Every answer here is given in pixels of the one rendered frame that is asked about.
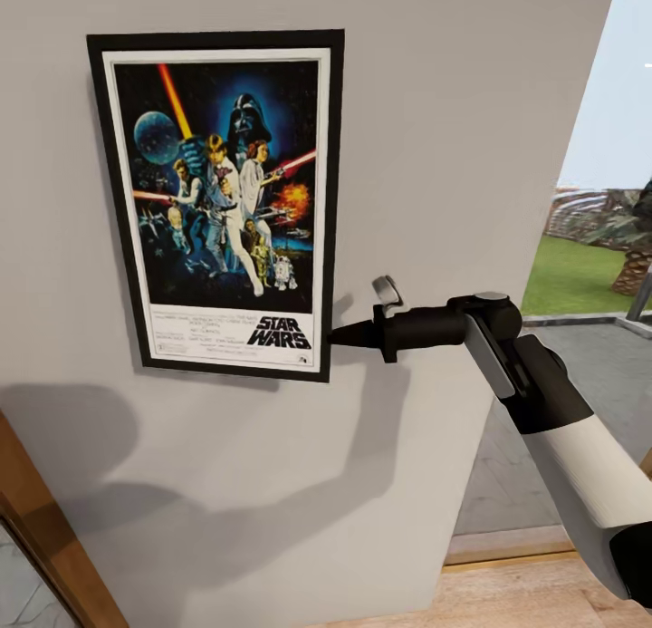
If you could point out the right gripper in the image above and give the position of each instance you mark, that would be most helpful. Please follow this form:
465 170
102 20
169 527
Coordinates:
410 330

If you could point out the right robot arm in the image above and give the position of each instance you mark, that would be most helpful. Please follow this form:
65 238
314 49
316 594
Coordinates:
603 498

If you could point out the fixed window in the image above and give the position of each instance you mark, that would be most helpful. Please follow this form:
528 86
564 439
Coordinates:
588 298

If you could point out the poster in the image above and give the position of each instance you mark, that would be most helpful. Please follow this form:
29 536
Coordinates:
223 153

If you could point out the door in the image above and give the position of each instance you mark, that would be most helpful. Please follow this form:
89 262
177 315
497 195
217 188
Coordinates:
46 578

